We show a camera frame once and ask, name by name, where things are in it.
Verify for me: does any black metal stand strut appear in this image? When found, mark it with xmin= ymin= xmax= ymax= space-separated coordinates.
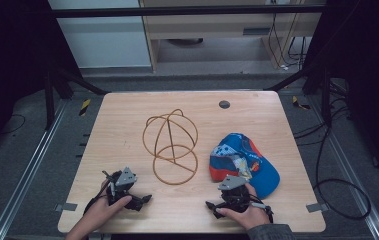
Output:
xmin=43 ymin=64 xmax=111 ymax=132
xmin=262 ymin=63 xmax=333 ymax=128

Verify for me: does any long black floor cable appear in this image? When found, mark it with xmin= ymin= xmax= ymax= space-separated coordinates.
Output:
xmin=292 ymin=96 xmax=373 ymax=222

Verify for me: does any person's right hand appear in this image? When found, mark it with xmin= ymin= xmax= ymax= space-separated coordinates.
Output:
xmin=215 ymin=182 xmax=272 ymax=232

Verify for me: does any aluminium floor rail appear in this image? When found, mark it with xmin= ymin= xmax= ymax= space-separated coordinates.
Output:
xmin=0 ymin=99 xmax=69 ymax=240
xmin=308 ymin=96 xmax=379 ymax=240

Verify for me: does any black metal crossbar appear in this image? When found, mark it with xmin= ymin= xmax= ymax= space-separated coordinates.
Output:
xmin=48 ymin=4 xmax=327 ymax=19

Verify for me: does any grey metal table bracket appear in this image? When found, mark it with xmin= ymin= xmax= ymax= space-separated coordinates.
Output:
xmin=305 ymin=202 xmax=330 ymax=214
xmin=54 ymin=202 xmax=79 ymax=213

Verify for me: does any blue and red cap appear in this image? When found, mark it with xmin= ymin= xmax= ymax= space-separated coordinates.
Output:
xmin=208 ymin=132 xmax=281 ymax=200

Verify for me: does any black curtain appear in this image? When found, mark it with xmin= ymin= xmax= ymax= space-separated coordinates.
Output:
xmin=303 ymin=0 xmax=379 ymax=188
xmin=0 ymin=0 xmax=82 ymax=161

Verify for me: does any white cabinet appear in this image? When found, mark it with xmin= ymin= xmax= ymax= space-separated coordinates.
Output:
xmin=48 ymin=0 xmax=153 ymax=69

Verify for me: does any brown wire hat stand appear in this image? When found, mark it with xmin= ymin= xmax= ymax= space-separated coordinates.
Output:
xmin=142 ymin=108 xmax=200 ymax=186

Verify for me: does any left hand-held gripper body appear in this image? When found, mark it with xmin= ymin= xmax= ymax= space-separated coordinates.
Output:
xmin=102 ymin=166 xmax=139 ymax=212

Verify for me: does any bundle of hanging cables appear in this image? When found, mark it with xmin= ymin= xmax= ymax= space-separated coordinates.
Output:
xmin=267 ymin=12 xmax=309 ymax=72

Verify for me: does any light wooden desk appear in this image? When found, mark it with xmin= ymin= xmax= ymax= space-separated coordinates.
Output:
xmin=138 ymin=0 xmax=327 ymax=73

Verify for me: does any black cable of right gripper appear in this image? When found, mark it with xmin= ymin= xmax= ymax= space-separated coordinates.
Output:
xmin=249 ymin=195 xmax=275 ymax=224

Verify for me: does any dark cable of left gripper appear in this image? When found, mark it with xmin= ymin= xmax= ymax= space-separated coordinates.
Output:
xmin=82 ymin=181 xmax=112 ymax=216

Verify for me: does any yellow and black tape strip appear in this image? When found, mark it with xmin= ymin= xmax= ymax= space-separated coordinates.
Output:
xmin=78 ymin=98 xmax=92 ymax=118
xmin=291 ymin=95 xmax=312 ymax=111

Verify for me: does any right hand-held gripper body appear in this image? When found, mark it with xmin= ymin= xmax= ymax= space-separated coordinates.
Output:
xmin=216 ymin=174 xmax=256 ymax=215

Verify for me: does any person's left hand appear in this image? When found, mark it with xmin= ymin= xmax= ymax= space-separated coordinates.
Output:
xmin=82 ymin=195 xmax=133 ymax=233

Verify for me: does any thin black floor cable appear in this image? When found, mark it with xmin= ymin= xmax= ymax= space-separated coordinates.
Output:
xmin=0 ymin=113 xmax=27 ymax=137

